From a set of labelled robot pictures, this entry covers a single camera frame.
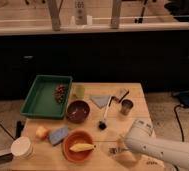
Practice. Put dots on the green plastic tray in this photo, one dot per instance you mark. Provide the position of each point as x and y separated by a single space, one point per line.
41 99

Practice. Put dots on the small apple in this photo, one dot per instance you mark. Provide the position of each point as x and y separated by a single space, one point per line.
42 132

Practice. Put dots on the white paper cup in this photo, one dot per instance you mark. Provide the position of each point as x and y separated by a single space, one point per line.
22 147

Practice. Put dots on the metal cup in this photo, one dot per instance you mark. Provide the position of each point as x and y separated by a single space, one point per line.
126 106

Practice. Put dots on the blue sponge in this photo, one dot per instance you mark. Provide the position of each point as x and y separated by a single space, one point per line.
57 136

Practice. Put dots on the green translucent cup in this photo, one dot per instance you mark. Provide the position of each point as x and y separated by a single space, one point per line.
79 91

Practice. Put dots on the purple bowl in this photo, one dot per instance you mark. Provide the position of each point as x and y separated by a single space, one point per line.
77 111

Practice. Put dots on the silver metal fork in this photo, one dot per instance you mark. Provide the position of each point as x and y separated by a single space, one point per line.
114 151

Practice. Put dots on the orange bowl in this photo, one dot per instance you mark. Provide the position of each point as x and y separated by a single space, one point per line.
74 138

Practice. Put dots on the grey blue cloth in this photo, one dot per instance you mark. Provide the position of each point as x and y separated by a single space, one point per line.
100 100

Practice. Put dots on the blue black device on floor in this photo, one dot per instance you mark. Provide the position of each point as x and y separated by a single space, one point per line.
183 98

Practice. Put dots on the black marker pen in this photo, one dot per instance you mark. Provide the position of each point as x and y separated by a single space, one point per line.
123 96

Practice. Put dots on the yellow corn cob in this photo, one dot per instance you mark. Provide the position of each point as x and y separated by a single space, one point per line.
79 147

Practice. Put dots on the bunch of dark grapes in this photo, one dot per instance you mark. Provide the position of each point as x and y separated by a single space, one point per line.
59 93

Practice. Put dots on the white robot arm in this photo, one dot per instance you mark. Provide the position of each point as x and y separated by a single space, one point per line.
139 139

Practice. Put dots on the black object beside table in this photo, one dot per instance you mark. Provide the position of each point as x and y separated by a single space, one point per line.
19 129

